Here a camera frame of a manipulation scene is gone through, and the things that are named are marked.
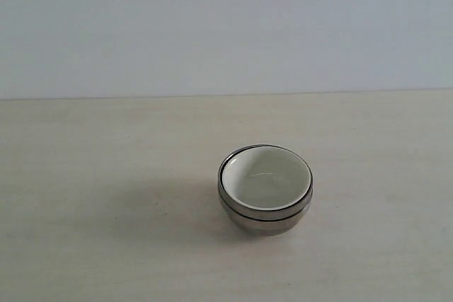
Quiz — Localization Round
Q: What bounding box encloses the white ceramic bowl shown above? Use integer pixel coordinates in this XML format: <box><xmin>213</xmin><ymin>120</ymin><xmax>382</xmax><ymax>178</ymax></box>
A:
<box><xmin>222</xmin><ymin>146</ymin><xmax>313</xmax><ymax>211</ymax></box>

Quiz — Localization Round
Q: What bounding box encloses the steel bowl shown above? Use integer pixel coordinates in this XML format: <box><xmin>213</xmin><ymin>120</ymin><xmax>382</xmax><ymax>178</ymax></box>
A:
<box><xmin>217</xmin><ymin>144</ymin><xmax>315</xmax><ymax>220</ymax></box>
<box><xmin>219</xmin><ymin>197</ymin><xmax>311</xmax><ymax>236</ymax></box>

